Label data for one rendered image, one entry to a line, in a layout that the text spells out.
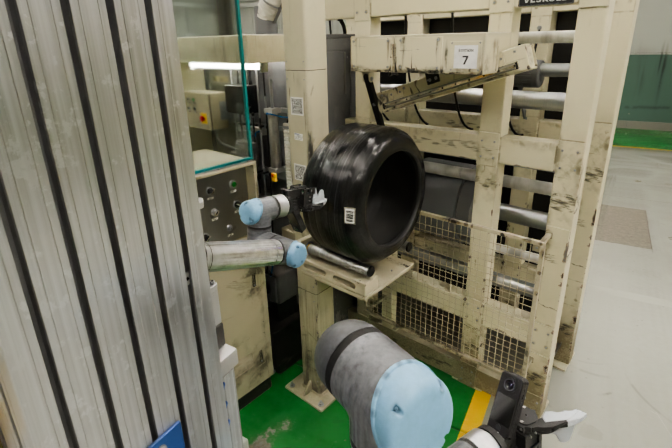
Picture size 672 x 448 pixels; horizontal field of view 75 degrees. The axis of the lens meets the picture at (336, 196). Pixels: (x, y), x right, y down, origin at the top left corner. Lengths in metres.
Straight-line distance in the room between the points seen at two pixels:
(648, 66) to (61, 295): 10.35
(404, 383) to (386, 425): 0.05
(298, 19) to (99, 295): 1.48
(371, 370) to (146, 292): 0.30
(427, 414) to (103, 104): 0.52
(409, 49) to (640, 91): 8.91
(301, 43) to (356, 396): 1.46
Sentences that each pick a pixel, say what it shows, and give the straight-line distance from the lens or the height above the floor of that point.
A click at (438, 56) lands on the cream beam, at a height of 1.70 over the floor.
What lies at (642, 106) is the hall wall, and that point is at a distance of 10.58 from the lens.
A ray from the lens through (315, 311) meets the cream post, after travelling 2.21.
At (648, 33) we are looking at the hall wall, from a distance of 10.56.
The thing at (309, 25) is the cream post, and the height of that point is 1.82.
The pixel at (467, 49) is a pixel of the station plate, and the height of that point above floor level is 1.73.
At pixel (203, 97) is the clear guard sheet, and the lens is 1.86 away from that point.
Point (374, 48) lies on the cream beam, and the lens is 1.94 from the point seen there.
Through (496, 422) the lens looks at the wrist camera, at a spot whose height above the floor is 1.08.
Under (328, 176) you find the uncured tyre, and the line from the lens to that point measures 1.61.
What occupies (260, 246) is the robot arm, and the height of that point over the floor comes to 1.24.
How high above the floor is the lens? 1.76
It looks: 19 degrees down
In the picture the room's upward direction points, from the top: 1 degrees counter-clockwise
